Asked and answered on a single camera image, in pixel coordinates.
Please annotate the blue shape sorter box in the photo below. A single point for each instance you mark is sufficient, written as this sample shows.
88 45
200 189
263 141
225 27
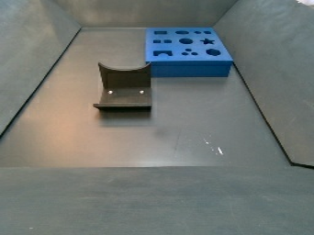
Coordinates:
185 52

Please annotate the black curved holder bracket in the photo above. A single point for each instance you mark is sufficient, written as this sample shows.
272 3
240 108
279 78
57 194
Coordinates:
125 82

